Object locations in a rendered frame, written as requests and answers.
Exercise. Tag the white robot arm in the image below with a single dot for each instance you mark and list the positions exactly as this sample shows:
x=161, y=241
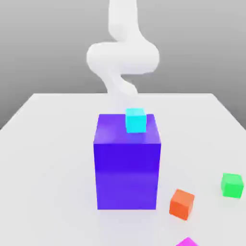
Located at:
x=123, y=57

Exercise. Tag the small cyan cube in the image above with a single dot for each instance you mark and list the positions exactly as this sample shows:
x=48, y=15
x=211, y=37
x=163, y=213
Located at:
x=135, y=123

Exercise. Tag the small orange cube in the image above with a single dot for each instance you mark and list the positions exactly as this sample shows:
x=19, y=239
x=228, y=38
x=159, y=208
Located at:
x=181, y=205

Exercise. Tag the small green cube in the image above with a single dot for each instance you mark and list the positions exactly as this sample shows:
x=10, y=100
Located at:
x=231, y=186

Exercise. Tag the small magenta cube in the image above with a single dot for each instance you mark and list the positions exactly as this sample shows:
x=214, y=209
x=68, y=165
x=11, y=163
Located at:
x=187, y=242

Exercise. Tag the large purple box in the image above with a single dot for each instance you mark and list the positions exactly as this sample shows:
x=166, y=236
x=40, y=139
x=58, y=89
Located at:
x=126, y=173

